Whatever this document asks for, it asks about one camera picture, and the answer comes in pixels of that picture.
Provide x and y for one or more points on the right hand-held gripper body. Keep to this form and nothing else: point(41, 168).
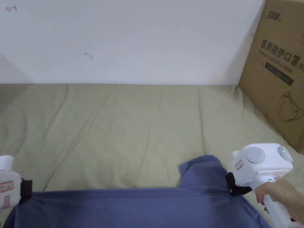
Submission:
point(256, 166)

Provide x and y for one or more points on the bed with beige sheet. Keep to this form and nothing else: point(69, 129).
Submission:
point(114, 133)

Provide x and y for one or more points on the dark blue shirt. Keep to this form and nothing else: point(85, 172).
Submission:
point(142, 209)

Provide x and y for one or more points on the person's right hand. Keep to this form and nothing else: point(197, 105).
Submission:
point(282, 194)

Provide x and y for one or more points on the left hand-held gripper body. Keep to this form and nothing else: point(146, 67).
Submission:
point(8, 187)

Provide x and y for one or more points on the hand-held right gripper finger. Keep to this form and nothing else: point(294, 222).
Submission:
point(239, 190)

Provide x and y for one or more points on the brown printed cardboard carton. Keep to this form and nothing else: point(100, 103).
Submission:
point(273, 71)

